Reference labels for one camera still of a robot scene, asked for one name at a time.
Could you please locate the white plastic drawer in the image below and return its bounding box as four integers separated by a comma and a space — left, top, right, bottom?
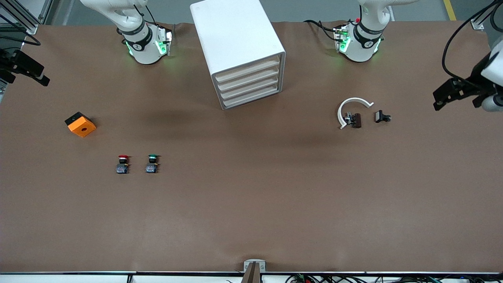
218, 73, 281, 101
217, 64, 281, 92
215, 55, 281, 84
221, 82, 282, 109

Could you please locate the red push button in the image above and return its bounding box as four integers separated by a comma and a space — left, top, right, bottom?
116, 154, 131, 175

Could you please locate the green push button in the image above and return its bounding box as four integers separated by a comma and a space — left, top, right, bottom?
145, 154, 160, 174

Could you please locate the white plastic drawer cabinet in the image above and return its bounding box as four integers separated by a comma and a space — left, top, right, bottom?
190, 0, 286, 110

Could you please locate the orange box with hole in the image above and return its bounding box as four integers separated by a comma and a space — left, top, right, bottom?
65, 112, 97, 138

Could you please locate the white semicircular pipe clamp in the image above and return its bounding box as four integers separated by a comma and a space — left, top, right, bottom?
337, 97, 374, 130

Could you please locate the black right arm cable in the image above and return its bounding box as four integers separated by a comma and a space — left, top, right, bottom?
0, 35, 42, 47

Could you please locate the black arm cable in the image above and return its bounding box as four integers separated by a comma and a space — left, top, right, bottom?
442, 0, 503, 80
0, 35, 42, 47

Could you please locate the aluminium profile frame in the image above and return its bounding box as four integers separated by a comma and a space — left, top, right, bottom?
471, 0, 503, 31
0, 0, 53, 35

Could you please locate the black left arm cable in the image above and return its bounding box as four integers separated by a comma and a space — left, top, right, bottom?
442, 0, 503, 80

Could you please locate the black base power cable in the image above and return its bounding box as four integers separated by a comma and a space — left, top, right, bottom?
304, 20, 339, 42

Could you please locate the white table edge rail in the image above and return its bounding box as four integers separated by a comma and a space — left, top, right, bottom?
0, 271, 503, 283

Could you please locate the tangled cable bundle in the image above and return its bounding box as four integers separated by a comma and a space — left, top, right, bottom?
286, 274, 490, 283

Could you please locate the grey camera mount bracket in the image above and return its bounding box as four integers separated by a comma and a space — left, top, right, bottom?
243, 259, 266, 283

